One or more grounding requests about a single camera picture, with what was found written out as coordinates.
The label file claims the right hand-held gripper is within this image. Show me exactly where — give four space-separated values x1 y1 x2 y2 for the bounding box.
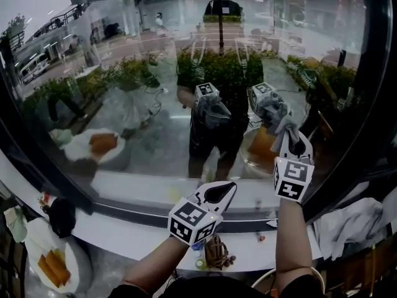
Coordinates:
272 131 315 204

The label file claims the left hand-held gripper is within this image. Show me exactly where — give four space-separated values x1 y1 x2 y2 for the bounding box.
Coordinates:
167 181 238 247

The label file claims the grey cloth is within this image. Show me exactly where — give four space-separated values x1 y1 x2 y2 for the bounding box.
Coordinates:
270 116 300 155

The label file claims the large window glass pane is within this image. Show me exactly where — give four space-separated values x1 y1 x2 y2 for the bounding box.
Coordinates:
0 0 391 222

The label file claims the person's left forearm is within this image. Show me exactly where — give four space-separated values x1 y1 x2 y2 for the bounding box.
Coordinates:
122 236 190 295

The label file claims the person's right forearm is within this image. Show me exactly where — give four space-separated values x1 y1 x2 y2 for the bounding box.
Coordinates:
275 197 314 295

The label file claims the crumpled grey fabric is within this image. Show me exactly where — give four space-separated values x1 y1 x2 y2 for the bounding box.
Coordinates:
312 187 397 261

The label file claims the person's black clothing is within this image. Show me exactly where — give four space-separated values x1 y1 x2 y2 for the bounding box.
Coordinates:
107 274 326 298

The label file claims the white window sill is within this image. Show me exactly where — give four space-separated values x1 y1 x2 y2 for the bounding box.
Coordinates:
0 153 323 273

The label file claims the round beige tub chair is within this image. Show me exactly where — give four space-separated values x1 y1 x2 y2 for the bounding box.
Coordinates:
250 266 326 296

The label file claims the white beanbag chair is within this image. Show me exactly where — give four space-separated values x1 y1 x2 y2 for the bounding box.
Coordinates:
24 217 94 294

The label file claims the black bag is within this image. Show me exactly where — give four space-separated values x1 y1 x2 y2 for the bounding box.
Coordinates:
48 197 77 239

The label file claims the small red item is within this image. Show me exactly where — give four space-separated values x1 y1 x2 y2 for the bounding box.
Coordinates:
37 192 53 207

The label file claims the long orange cushion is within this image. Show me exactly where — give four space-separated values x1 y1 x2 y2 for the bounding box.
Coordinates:
46 248 71 285
37 253 63 289

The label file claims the mint green bag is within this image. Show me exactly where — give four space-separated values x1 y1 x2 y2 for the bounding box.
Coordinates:
3 205 29 244

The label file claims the black window frame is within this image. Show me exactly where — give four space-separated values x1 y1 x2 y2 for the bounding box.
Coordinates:
0 0 397 234

